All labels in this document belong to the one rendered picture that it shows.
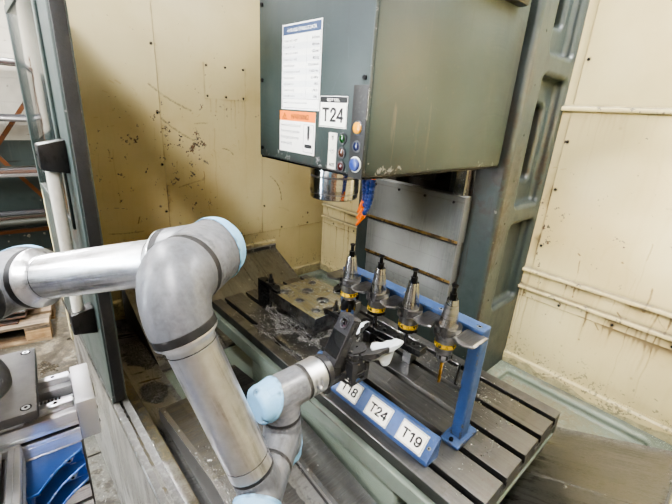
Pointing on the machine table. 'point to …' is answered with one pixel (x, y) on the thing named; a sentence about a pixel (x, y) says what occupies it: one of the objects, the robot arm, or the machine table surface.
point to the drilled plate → (314, 319)
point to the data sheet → (302, 64)
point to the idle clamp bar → (394, 338)
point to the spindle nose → (332, 186)
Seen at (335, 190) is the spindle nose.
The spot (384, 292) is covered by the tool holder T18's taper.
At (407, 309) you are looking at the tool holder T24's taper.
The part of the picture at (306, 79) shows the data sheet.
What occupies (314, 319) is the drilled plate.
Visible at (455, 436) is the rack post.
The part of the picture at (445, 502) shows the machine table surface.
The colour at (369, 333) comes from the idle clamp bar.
